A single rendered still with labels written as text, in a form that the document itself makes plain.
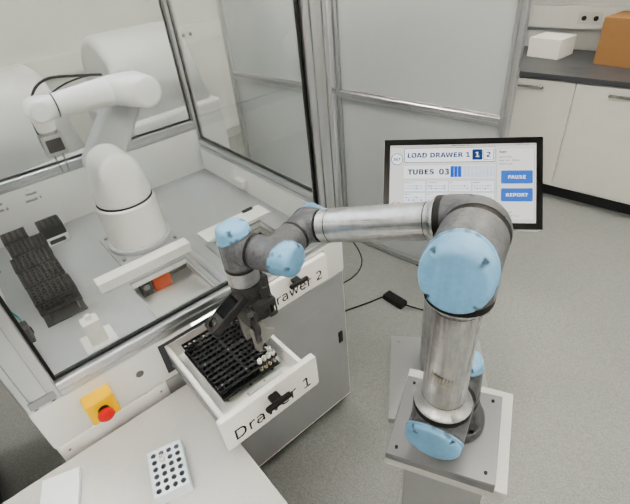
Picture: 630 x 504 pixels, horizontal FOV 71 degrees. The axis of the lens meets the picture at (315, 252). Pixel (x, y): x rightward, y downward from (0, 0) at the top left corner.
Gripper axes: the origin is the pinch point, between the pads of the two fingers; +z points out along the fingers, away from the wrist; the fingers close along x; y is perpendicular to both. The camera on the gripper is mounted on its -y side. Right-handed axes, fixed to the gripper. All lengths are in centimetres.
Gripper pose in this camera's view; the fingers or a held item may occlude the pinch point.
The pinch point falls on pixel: (253, 344)
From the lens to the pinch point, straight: 116.3
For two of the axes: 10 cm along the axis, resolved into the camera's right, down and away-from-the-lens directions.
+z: 1.0, 8.1, 5.8
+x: -6.4, -3.9, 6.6
